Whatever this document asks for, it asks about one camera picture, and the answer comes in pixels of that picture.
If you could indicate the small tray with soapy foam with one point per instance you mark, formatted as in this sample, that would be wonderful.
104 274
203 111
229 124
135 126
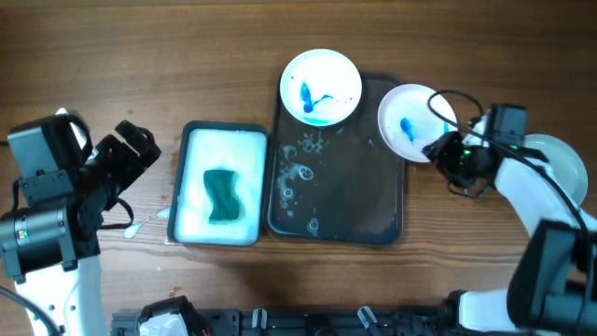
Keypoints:
207 145

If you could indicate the green scrubbing sponge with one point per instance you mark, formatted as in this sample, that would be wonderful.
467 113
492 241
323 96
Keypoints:
220 186

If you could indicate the large dark serving tray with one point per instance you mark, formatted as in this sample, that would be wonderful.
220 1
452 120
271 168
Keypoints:
340 183

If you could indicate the cleaned white plate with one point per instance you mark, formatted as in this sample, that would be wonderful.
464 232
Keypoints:
568 168

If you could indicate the dirty white plate top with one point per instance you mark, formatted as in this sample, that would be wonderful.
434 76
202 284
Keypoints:
320 87

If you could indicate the white plate blue stain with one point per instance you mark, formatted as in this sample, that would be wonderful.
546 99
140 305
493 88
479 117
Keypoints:
407 124

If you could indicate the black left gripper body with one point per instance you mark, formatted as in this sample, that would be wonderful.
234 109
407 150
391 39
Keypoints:
116 165

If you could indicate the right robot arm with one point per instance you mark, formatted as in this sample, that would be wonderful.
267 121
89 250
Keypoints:
554 287

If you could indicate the black base rail bottom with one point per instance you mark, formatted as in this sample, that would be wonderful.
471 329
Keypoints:
178 316

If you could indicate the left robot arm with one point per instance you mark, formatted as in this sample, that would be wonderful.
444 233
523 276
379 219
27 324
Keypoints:
50 248

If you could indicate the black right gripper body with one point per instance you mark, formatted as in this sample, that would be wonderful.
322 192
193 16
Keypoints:
461 160

